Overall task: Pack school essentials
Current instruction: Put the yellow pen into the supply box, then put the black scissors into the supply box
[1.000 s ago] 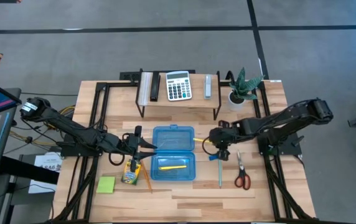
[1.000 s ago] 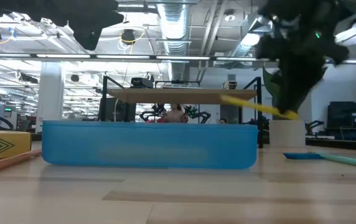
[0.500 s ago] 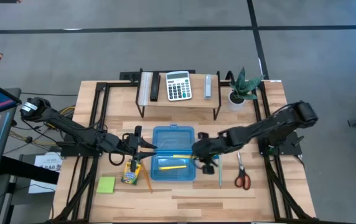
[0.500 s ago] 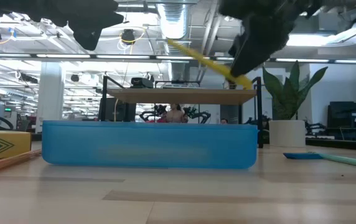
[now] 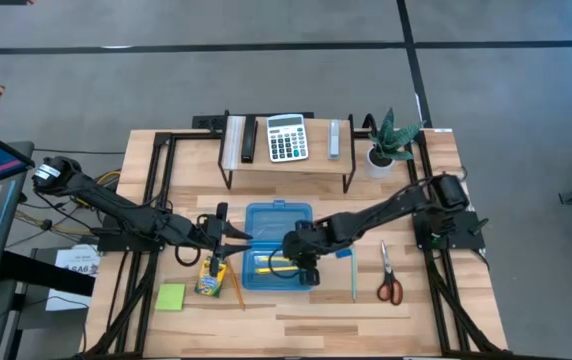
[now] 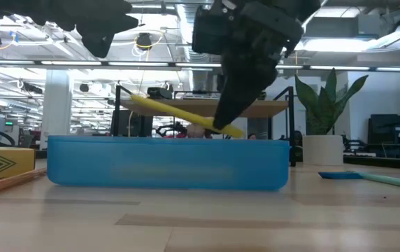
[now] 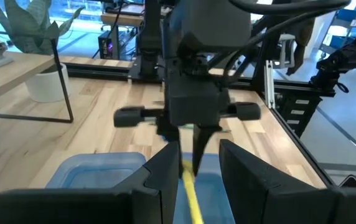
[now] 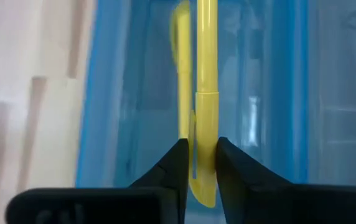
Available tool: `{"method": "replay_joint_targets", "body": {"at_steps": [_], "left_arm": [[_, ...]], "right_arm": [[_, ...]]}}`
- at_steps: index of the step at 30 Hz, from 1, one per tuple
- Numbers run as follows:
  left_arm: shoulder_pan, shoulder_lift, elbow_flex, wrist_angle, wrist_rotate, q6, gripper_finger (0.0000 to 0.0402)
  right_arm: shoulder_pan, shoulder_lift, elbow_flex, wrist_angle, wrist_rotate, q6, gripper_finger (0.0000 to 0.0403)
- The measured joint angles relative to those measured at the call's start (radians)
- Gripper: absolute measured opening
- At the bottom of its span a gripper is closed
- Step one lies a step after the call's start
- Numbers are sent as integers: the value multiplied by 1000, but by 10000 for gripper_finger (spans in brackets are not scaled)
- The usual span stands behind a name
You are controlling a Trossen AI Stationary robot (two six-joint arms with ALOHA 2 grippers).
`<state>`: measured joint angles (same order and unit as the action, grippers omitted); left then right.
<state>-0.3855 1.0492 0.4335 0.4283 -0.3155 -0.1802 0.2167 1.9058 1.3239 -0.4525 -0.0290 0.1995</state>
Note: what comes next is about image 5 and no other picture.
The black aluminium table frame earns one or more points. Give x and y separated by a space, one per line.
163 136

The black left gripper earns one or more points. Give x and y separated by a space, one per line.
213 232

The blue eraser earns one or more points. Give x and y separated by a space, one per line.
343 253

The white paper sheet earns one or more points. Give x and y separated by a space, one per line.
73 265

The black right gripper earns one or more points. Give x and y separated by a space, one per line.
301 250

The translucent white ruler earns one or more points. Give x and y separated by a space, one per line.
233 142

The green snake plant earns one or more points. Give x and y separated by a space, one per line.
391 137

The black power strip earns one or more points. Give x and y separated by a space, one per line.
208 121

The orange pencil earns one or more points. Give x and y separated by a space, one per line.
236 287

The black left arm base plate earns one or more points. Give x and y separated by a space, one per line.
131 242

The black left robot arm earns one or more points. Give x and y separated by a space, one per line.
116 205

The blue plastic pencil box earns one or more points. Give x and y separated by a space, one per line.
276 220

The white plant pot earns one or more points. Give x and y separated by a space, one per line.
378 167

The light grey stapler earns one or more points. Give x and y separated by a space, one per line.
334 139

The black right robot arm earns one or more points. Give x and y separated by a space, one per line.
401 205

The wooden shelf riser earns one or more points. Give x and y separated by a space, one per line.
318 150

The grey desk calculator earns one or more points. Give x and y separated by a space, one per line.
287 137

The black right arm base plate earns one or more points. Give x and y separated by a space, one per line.
466 227

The yellow crayon box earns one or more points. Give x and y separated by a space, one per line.
211 282

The teal pencil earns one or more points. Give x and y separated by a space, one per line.
354 275

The green sticky notes pad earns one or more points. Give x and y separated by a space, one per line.
170 297

